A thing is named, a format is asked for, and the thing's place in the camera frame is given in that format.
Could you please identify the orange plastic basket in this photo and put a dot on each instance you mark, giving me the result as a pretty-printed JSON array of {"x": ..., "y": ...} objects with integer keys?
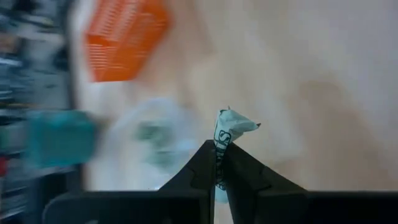
[{"x": 124, "y": 40}]

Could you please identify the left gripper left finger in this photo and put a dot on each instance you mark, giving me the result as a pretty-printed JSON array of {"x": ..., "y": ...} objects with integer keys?
[{"x": 199, "y": 180}]

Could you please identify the clear plastic container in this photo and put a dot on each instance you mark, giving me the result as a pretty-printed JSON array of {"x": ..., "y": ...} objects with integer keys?
[{"x": 124, "y": 161}]

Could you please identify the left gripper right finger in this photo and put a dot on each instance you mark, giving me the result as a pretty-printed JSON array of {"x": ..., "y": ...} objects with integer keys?
[{"x": 248, "y": 180}]

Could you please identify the teal mug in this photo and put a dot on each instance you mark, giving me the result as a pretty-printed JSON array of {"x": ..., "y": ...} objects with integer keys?
[{"x": 60, "y": 138}]

